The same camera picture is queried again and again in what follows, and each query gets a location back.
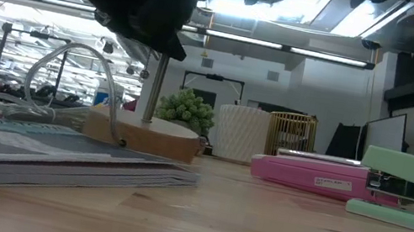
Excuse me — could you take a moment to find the black background rig frame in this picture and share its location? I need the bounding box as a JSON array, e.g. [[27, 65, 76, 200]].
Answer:
[[0, 20, 75, 113], [180, 68, 247, 103]]

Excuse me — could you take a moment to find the white marker pen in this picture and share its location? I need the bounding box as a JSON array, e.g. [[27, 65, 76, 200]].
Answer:
[[275, 145, 363, 171]]

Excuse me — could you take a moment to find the clear lamp power cable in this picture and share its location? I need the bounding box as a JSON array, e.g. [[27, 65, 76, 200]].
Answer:
[[0, 28, 145, 150]]

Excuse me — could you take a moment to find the disinfectant wipes can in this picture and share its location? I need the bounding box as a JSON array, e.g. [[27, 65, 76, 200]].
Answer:
[[92, 77, 127, 112]]

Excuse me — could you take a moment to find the wooden base table lamp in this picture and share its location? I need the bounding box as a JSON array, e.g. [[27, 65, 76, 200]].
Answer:
[[79, 40, 216, 166]]

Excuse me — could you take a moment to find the gold wire pen holder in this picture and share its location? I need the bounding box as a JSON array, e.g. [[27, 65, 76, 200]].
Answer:
[[262, 108, 321, 164]]

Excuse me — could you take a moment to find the pink stapler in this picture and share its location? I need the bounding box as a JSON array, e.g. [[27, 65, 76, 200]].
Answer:
[[247, 146, 406, 212]]

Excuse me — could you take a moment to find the long LED light bar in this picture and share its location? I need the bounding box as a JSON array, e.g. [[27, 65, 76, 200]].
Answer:
[[0, 0, 378, 72]]

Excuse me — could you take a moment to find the dark wolf cover book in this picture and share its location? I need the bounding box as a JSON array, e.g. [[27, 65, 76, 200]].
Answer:
[[0, 114, 206, 232]]

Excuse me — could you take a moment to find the white textured cup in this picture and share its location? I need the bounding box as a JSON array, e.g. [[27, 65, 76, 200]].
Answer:
[[210, 101, 273, 167]]

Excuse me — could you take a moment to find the green succulent in pot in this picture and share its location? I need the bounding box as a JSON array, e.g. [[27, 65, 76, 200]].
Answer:
[[150, 82, 221, 145]]

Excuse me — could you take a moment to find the grey flat monitor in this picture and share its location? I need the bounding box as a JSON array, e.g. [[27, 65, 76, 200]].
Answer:
[[362, 106, 412, 159]]

